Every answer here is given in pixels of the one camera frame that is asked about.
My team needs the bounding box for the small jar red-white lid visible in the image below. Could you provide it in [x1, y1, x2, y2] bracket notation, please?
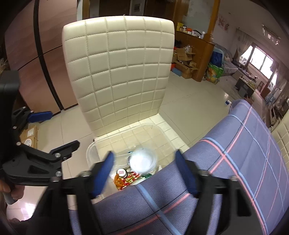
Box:
[117, 168, 128, 178]

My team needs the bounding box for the colourful printed bag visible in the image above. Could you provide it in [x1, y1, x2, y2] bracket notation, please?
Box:
[203, 63, 224, 84]

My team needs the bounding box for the wooden divider cabinet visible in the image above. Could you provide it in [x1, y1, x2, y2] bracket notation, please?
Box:
[173, 30, 216, 82]

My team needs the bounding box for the clear plastic trash bin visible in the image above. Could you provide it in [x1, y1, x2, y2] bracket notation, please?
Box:
[86, 122, 180, 202]

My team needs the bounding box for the dark coffee table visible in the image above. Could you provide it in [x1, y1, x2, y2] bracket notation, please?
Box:
[235, 76, 256, 98]

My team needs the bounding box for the cream quilted chair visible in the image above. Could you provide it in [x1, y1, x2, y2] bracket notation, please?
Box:
[62, 15, 190, 154]
[272, 112, 289, 170]

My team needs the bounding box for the red yellow snack wrapper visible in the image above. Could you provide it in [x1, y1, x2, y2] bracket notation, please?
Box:
[114, 172, 140, 191]

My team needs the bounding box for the grey sofa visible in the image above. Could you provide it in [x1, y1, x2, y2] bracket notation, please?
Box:
[214, 44, 238, 76]

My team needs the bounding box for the cream quilted chair left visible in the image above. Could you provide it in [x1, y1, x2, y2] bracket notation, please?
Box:
[62, 15, 190, 154]

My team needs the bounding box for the cardboard boxes pile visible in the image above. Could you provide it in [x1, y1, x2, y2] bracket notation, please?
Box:
[171, 46, 198, 79]

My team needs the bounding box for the cream quilted chair centre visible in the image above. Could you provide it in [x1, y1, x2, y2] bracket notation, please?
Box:
[272, 112, 289, 170]

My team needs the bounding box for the purple plaid tablecloth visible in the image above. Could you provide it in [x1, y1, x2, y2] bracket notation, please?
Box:
[94, 100, 288, 234]

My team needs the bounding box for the person's left hand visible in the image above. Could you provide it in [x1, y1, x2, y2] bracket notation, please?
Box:
[0, 180, 25, 200]

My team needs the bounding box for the white plastic lid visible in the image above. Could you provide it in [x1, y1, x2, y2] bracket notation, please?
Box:
[128, 148, 158, 175]

